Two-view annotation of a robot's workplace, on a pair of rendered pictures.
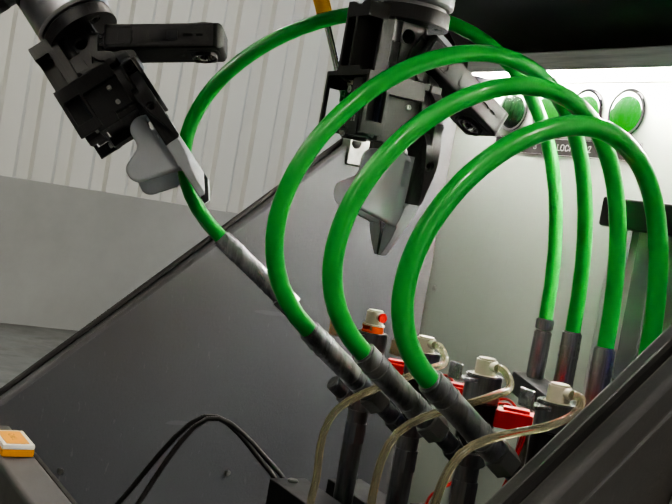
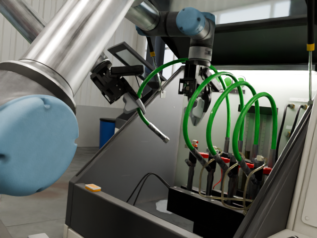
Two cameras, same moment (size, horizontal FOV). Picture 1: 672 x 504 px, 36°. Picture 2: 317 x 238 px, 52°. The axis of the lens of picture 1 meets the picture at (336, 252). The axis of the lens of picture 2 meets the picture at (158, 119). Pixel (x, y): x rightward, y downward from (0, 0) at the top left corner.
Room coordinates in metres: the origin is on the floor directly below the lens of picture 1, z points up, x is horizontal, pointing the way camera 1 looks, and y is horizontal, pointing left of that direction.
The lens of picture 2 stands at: (-0.12, 0.35, 1.27)
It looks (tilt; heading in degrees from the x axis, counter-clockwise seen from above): 3 degrees down; 346
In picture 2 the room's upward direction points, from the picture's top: 6 degrees clockwise
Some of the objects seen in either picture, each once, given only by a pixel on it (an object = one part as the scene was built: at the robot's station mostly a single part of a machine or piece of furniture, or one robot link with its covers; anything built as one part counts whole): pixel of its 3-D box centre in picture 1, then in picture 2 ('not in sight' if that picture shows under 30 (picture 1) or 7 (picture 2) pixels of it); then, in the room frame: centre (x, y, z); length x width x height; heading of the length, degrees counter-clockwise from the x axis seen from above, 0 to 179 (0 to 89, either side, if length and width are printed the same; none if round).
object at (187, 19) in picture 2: not in sight; (187, 23); (0.82, 0.05, 1.51); 0.11 x 0.11 x 0.08; 52
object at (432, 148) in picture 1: (415, 154); (204, 99); (0.88, -0.05, 1.29); 0.05 x 0.02 x 0.09; 31
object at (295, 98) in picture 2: not in sight; (299, 134); (0.83, -0.39, 1.20); 0.13 x 0.03 x 0.31; 31
